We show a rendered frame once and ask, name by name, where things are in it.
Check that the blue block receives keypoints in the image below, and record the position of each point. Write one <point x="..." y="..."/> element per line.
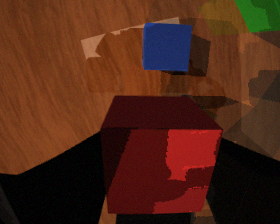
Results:
<point x="166" y="47"/>

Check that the red block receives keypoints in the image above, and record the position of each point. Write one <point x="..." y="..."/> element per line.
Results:
<point x="158" y="154"/>

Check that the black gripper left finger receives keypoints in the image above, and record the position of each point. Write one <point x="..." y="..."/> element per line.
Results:
<point x="68" y="189"/>

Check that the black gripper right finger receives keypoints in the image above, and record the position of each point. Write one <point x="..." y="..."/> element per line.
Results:
<point x="244" y="187"/>

